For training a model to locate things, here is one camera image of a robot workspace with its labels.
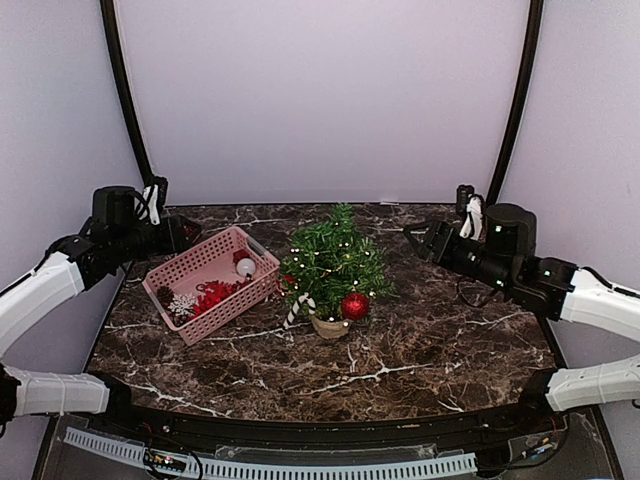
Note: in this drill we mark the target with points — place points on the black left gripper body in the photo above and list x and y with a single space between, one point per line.
131 246

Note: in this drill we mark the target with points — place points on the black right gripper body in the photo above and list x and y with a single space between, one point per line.
487 266

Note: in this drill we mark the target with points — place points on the pink plastic basket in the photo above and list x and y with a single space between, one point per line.
208 270

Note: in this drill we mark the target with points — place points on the small green christmas tree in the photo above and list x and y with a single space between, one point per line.
331 259

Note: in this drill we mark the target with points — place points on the red ball ornament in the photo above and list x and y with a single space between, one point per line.
355 306

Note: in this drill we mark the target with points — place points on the red white candy cane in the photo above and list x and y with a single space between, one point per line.
296 307

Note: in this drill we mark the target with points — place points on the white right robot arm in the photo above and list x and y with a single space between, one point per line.
595 320

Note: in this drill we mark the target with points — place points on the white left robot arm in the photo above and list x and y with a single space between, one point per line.
45 292

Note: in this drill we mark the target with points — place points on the beige tree pot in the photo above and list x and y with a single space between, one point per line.
330 329

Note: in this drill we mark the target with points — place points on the white ball ornament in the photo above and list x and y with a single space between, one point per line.
246 267

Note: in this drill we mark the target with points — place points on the brown pine cone ornament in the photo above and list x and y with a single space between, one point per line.
165 296

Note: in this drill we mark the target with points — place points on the white snowflake ornament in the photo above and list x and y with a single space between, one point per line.
182 305

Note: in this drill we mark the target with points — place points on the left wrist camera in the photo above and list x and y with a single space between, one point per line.
150 203

